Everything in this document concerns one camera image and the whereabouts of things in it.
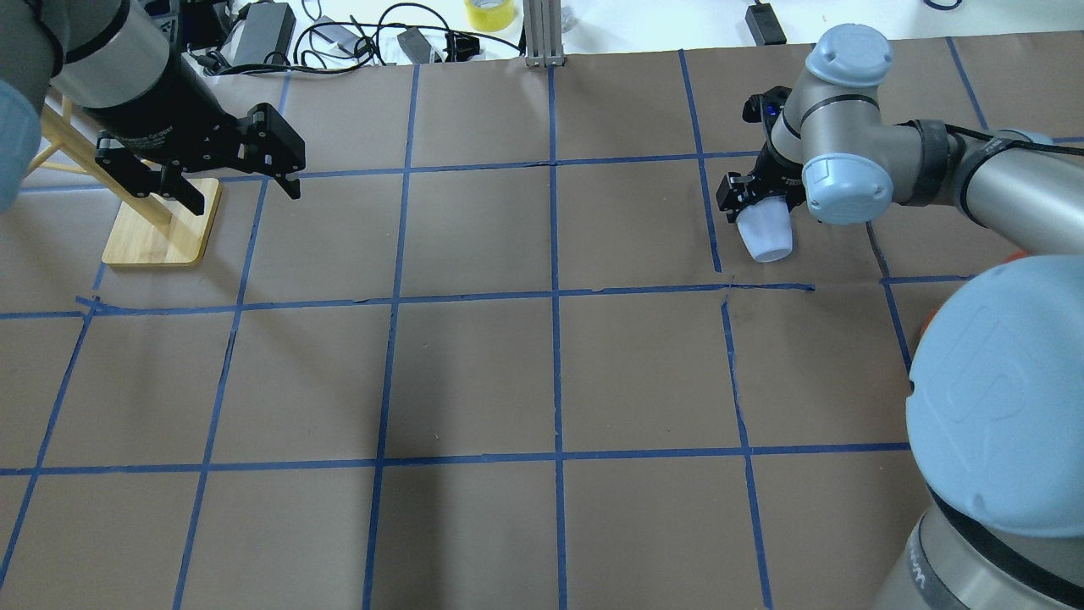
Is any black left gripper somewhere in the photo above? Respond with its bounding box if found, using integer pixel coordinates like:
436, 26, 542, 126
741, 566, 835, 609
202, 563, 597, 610
85, 51, 307, 216

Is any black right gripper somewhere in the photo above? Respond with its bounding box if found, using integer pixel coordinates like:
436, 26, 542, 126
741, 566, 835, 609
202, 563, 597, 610
717, 140, 805, 224

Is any light blue plastic cup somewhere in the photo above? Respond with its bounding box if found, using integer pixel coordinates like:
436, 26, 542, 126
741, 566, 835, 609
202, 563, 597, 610
736, 196, 793, 263

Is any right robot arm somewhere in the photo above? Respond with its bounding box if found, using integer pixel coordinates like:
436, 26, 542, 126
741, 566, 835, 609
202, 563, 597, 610
717, 24, 1083, 609

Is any wooden cup tree stand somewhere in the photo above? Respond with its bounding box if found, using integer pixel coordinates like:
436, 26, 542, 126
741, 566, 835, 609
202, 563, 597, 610
26, 98, 222, 268

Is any black power adapter brick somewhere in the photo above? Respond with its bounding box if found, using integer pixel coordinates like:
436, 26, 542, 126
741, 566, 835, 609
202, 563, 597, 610
231, 3, 296, 65

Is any right side black adapter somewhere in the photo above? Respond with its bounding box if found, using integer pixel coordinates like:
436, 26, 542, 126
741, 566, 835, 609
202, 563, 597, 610
744, 1, 788, 47

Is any small black adapter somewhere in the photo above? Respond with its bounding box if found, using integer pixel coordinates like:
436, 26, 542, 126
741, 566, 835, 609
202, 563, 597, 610
396, 27, 444, 64

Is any orange can with silver lid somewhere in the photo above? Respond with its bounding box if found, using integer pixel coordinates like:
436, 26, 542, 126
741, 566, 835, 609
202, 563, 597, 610
914, 248, 1030, 348

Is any yellow tape roll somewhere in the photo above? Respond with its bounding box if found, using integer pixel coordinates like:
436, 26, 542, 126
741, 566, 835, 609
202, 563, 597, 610
463, 0, 517, 33

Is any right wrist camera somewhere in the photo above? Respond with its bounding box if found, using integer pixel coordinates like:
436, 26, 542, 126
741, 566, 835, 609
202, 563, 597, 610
743, 86, 791, 131

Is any black cable bundle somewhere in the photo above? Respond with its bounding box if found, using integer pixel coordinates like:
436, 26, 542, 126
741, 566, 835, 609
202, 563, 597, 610
195, 0, 524, 77

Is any aluminium frame post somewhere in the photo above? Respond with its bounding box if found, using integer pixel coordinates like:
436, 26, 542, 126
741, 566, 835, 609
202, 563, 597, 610
522, 1, 566, 69

